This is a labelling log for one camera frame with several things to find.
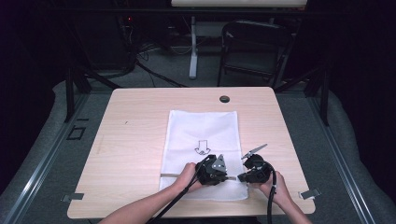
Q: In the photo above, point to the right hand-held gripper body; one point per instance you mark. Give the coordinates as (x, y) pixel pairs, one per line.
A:
(261, 171)

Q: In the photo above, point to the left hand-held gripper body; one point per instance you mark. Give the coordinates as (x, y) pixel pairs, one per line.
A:
(208, 174)

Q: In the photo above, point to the white cloth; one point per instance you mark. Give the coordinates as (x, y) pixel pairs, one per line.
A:
(202, 130)

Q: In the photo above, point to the person's left hand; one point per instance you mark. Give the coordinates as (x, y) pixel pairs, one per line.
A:
(186, 177)

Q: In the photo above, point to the person's right hand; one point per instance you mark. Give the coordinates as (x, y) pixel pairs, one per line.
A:
(280, 189)

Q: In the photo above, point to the white desk leg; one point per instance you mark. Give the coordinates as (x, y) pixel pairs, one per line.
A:
(193, 56)

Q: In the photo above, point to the black folding chair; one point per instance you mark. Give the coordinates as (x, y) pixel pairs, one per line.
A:
(255, 46)

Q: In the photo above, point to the white desk top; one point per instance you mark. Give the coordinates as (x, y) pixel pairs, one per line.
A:
(236, 2)

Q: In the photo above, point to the dark equipment cabinet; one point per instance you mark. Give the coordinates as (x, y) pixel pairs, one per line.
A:
(102, 40)

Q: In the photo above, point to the grey metal table bracket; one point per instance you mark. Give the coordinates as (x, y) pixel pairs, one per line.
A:
(73, 197)
(309, 193)

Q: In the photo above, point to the aluminium floor rail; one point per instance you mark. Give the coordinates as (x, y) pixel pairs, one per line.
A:
(46, 161)
(339, 161)

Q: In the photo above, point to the black metal frame post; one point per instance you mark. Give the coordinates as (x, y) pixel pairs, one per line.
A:
(70, 93)
(324, 99)

